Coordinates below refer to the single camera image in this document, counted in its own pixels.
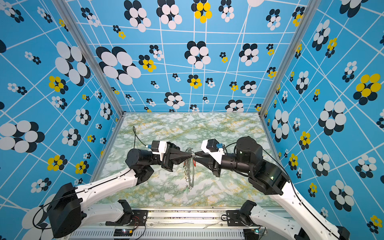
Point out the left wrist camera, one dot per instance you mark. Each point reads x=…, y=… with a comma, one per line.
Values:
x=158, y=149

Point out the grey metal key ring plate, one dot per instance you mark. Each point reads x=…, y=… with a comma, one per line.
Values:
x=189, y=170

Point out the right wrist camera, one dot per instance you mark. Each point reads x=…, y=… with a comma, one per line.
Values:
x=214, y=149

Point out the perforated cable duct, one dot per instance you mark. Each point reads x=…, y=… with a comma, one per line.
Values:
x=157, y=234

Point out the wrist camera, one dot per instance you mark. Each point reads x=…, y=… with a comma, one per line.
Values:
x=158, y=149
x=214, y=149

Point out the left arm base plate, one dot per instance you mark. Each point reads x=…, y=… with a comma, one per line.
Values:
x=134, y=218

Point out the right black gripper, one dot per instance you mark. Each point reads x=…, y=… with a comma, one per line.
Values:
x=214, y=166

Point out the right corner aluminium post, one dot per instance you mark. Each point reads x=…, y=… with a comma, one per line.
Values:
x=289, y=54

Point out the left corner aluminium post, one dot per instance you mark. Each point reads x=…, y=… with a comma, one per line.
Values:
x=81, y=42

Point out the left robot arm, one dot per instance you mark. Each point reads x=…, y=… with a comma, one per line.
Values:
x=73, y=206

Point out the aluminium front rail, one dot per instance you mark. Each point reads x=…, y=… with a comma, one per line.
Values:
x=189, y=218

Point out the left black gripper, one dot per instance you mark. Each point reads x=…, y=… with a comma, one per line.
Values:
x=171, y=157

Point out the corner aluminium post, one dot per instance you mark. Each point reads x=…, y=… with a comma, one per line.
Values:
x=81, y=42
x=289, y=54

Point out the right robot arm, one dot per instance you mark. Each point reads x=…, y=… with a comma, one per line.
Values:
x=305, y=223

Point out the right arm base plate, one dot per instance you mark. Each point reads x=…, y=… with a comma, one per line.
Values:
x=236, y=219

